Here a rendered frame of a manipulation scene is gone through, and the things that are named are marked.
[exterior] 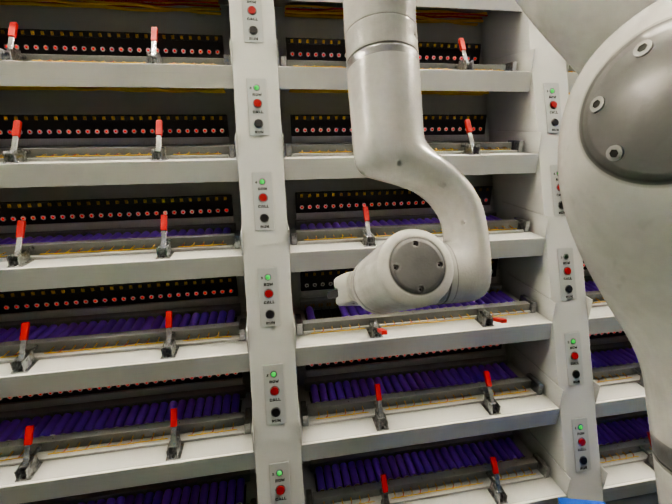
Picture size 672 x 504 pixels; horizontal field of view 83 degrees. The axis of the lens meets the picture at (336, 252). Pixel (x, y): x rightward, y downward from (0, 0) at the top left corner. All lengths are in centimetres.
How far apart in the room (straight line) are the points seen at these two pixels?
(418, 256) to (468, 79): 69
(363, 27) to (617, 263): 38
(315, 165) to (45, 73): 56
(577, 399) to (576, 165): 94
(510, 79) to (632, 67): 88
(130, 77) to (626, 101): 87
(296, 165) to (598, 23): 62
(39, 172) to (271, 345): 56
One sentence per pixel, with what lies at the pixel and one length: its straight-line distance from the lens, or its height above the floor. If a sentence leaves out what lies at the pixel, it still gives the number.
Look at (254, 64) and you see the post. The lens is 92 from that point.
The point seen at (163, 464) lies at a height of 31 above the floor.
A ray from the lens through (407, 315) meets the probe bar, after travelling 92.
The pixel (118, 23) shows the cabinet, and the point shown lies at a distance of 125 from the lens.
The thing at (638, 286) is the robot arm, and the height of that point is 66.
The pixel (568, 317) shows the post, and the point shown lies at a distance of 107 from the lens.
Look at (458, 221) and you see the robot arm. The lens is 48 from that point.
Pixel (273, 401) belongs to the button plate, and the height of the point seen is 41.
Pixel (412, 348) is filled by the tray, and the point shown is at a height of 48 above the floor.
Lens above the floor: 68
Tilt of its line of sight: 2 degrees up
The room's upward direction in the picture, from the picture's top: 4 degrees counter-clockwise
